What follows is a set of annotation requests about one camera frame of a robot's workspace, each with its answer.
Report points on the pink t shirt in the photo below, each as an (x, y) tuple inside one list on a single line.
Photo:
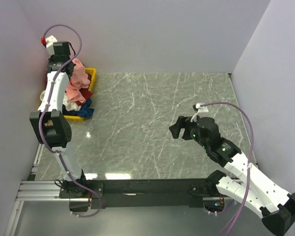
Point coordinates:
[(78, 80)]

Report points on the yellow plastic bin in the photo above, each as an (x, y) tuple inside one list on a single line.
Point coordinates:
[(54, 93)]

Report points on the black base beam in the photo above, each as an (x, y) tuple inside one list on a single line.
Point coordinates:
[(138, 193)]

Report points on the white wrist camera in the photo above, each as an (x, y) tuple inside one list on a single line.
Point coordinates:
[(48, 44), (200, 108)]

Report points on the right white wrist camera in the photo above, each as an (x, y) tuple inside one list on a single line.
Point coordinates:
[(200, 108)]

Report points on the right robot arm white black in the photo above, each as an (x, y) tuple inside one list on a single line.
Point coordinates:
[(273, 204)]

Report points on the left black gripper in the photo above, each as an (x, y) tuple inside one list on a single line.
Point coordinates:
[(51, 59)]

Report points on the blue t shirt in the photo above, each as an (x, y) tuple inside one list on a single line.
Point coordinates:
[(85, 111)]

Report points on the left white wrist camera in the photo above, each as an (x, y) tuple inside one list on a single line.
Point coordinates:
[(48, 44)]

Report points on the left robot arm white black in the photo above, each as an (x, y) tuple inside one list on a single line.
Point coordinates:
[(49, 124)]

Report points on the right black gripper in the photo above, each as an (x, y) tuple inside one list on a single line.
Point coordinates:
[(182, 121)]

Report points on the red t shirt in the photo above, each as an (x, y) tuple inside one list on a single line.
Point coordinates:
[(87, 92)]

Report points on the white t shirt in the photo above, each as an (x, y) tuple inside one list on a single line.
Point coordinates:
[(69, 105)]

